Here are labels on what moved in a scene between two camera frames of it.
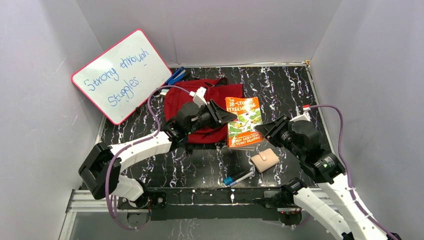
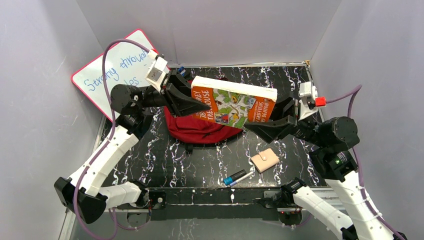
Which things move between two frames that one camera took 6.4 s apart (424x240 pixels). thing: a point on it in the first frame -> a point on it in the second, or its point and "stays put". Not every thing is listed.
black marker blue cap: [229, 180] stays put
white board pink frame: [123, 76] stays put
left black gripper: [214, 112] -> [168, 93]
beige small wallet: [265, 160] stays put
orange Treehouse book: [242, 134] -> [233, 104]
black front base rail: [236, 203] stays put
